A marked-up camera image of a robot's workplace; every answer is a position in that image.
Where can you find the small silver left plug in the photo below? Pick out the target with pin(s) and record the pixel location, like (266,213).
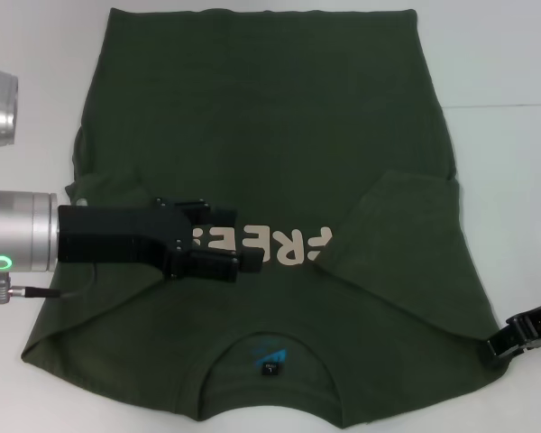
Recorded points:
(81,202)

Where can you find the dark green printed t-shirt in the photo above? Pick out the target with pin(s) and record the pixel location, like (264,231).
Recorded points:
(270,135)

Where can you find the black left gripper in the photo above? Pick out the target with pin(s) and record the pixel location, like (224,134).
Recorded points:
(117,234)

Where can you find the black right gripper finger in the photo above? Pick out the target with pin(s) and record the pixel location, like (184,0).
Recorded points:
(534,321)
(500,352)

